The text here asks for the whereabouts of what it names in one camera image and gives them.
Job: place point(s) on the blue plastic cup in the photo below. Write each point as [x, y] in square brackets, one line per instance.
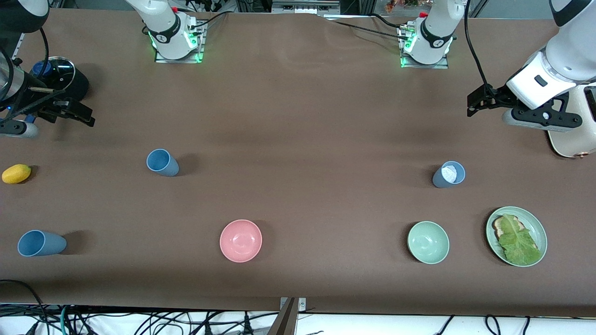
[42, 244]
[440, 180]
[163, 164]

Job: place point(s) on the mint green plate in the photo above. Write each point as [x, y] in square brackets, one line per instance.
[538, 228]

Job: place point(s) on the glass pot lid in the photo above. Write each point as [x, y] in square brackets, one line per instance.
[60, 74]

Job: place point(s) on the brown table cover sheet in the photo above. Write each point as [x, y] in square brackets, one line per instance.
[298, 139]

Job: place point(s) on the green lettuce leaf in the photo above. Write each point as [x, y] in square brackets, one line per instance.
[519, 244]

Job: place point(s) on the dark slanted pole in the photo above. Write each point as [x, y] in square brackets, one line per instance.
[284, 323]

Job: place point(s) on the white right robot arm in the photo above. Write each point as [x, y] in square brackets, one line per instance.
[165, 23]

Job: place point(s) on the toast bread slice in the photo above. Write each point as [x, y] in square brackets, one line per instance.
[498, 228]

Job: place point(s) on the power strip with plugs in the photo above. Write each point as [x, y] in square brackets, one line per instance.
[209, 4]

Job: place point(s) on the pink bowl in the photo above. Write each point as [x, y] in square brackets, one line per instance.
[240, 241]

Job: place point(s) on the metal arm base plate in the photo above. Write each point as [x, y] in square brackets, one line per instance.
[160, 59]
[442, 66]

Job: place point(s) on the yellow toy lemon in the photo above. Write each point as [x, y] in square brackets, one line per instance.
[16, 174]

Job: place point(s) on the white paper wad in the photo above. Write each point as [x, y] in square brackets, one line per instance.
[449, 173]

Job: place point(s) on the aluminium frame rail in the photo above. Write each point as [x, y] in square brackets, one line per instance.
[17, 46]

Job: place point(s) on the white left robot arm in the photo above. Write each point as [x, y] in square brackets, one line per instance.
[435, 28]

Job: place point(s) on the cream white appliance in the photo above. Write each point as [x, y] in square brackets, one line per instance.
[572, 142]

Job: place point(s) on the mint green bowl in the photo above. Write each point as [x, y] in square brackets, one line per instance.
[428, 242]

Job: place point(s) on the orange toy food item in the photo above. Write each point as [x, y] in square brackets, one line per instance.
[392, 4]

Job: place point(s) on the silver metal table bracket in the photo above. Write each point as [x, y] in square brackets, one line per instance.
[301, 304]

